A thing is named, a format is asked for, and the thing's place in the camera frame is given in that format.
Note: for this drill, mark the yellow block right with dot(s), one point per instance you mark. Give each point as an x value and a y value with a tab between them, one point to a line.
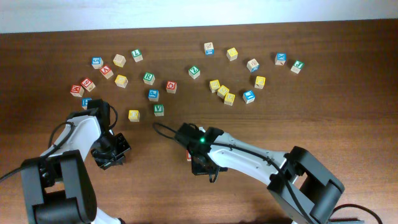
259	82

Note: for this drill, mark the yellow cluster block left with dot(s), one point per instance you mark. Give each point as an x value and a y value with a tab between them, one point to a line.
214	85

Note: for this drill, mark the blue X block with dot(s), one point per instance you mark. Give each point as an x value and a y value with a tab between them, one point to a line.
280	58

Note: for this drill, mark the green L block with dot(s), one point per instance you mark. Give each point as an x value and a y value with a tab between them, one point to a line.
137	55

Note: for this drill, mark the red Q block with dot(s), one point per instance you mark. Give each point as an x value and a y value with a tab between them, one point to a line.
171	87

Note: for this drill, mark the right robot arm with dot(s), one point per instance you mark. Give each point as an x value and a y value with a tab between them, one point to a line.
305	189

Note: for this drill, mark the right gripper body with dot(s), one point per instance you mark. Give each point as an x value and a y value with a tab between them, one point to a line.
198	168

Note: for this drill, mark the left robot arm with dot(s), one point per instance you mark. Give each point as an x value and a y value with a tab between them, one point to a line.
56	185

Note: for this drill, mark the green Z block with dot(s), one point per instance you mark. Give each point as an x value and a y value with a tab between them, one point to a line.
194	72

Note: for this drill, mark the red I block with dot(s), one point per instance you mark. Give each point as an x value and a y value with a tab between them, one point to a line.
189	157

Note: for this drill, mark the yellow O block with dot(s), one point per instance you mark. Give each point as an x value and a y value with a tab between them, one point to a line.
134	115

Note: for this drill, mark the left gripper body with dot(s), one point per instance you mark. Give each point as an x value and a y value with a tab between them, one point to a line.
109	150

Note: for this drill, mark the blue S block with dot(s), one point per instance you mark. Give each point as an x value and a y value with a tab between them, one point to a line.
97	62

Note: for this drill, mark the green R block left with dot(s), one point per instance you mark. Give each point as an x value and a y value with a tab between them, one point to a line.
149	78

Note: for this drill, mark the red A block left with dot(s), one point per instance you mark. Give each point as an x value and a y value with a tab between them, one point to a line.
106	71

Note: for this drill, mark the yellow block top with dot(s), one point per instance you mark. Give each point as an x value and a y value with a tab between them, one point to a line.
232	54

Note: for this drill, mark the green J block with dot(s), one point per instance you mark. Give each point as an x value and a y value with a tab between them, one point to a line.
297	66

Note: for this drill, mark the green V block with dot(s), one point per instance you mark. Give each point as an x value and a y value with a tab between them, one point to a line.
159	110

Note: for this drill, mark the yellow block upper left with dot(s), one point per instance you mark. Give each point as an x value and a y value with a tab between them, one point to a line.
121	81

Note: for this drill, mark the plain wooden block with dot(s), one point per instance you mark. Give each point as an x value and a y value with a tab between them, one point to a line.
119	60

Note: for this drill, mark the red 9 block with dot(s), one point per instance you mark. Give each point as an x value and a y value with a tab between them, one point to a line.
87	84

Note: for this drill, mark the wooden block blue side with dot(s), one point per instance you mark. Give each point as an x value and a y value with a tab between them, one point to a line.
209	48

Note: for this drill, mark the yellow cluster block lower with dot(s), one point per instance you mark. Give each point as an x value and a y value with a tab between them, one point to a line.
229	99

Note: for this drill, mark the blue P block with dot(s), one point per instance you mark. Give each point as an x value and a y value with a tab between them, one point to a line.
153	95

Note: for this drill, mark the blue H block upper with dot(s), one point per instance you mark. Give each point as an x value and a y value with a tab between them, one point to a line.
84	103

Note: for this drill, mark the blue E block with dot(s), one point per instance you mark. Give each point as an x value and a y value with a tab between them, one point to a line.
249	96

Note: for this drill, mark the red M block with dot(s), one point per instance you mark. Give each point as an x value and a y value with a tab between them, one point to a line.
77	91

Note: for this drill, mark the yellow cluster block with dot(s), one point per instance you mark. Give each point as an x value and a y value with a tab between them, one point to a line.
229	99
214	85
222	91

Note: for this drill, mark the yellow cluster block middle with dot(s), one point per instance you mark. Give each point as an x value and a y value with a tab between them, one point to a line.
222	91

